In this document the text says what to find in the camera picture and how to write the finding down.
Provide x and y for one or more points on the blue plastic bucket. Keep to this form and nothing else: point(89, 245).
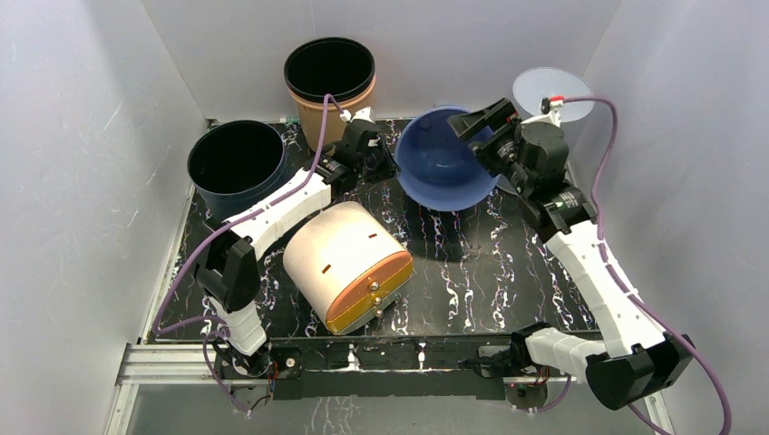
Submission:
point(436, 169)

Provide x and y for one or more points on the dark navy bucket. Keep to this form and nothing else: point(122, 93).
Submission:
point(237, 164)

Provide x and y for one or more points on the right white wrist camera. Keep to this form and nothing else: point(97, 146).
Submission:
point(550, 108)

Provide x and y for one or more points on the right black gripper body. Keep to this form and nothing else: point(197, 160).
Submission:
point(493, 133)

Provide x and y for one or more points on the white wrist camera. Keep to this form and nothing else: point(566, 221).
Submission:
point(364, 114)
point(550, 108)

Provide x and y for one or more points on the white orange drawer box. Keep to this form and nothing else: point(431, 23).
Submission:
point(347, 266)

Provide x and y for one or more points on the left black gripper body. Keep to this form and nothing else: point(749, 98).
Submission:
point(378, 168)

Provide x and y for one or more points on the tan bucket black rim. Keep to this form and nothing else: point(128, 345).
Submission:
point(340, 66)

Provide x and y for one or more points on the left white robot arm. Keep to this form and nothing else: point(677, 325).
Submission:
point(228, 269)

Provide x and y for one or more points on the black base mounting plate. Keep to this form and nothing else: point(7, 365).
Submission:
point(390, 366)

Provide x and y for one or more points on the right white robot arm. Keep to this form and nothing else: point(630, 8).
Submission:
point(636, 356)

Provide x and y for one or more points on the aluminium frame rail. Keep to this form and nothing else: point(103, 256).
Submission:
point(185, 364)

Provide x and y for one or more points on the large grey container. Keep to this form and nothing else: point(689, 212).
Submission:
point(531, 86)

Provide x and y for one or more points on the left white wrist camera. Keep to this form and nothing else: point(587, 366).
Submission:
point(364, 114)

